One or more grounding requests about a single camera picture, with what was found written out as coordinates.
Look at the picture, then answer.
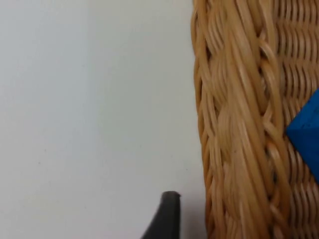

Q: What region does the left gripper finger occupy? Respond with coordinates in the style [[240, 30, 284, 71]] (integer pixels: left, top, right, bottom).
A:
[[139, 191, 181, 239]]

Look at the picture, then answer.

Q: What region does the blue cube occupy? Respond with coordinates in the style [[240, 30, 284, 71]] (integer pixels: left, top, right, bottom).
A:
[[285, 88, 319, 185]]

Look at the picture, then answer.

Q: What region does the pale brown wicker basket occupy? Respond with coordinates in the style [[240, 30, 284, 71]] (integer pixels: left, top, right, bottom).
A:
[[190, 0, 319, 239]]

